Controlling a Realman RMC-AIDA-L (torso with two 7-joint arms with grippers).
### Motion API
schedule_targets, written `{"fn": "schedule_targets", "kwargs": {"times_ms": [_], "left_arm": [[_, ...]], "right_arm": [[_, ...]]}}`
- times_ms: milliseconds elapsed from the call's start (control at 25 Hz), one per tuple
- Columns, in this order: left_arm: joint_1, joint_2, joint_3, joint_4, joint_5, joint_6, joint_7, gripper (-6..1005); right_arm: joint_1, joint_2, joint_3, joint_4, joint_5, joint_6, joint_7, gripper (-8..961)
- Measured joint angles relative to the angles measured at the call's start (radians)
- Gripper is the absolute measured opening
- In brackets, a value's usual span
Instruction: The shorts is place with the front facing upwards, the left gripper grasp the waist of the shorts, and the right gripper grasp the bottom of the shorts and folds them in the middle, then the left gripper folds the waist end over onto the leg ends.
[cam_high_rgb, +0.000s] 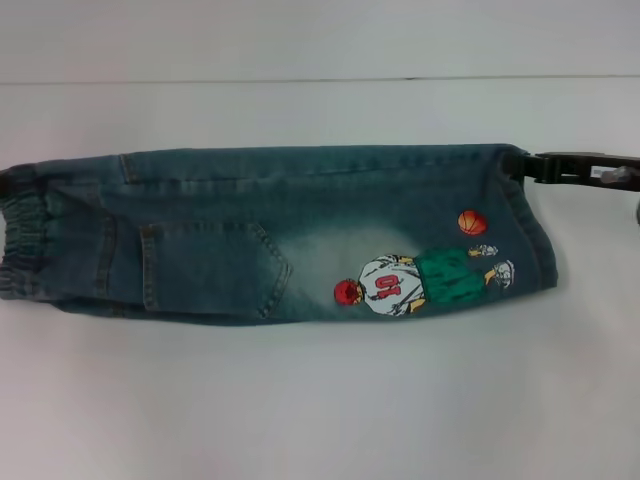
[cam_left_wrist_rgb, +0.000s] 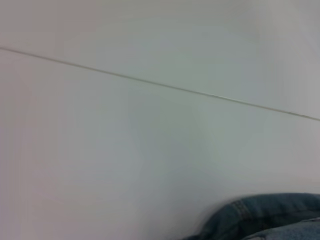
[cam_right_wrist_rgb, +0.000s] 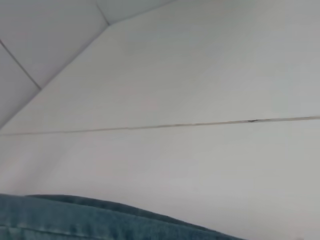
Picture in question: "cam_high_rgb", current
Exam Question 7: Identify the blue denim shorts basketball print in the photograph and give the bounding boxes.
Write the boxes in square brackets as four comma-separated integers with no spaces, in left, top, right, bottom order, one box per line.
[0,142,561,324]

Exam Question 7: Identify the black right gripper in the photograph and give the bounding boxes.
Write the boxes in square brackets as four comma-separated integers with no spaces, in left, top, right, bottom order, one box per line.
[502,149,640,194]

